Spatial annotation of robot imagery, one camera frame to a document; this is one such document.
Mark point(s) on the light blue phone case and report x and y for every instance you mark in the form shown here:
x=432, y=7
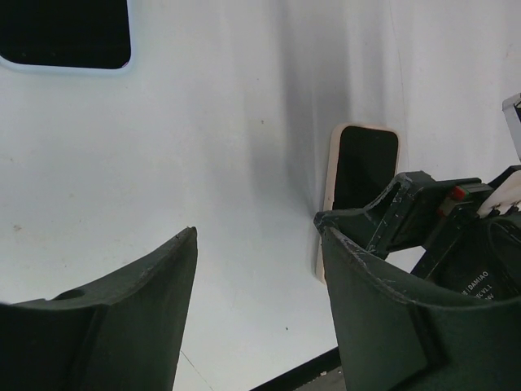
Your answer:
x=69, y=69

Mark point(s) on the black smartphone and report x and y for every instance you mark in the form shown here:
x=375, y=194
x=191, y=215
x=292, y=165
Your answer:
x=65, y=32

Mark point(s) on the beige phone case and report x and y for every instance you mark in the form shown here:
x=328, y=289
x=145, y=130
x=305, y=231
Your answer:
x=331, y=175

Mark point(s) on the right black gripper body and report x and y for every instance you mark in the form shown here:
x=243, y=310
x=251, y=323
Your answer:
x=469, y=247

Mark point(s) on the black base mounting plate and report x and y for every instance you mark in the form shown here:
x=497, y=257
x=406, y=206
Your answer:
x=321, y=373

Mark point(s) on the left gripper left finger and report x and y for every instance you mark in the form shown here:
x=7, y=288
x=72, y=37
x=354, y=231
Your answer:
x=120, y=332

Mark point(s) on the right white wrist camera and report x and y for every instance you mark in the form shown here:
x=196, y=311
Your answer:
x=506, y=196

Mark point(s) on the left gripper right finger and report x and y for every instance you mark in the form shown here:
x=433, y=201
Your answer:
x=398, y=332

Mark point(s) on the black phone pink edge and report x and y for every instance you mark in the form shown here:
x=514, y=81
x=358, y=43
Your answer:
x=366, y=167

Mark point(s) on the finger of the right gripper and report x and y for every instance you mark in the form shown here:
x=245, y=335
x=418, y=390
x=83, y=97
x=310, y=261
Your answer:
x=375, y=227

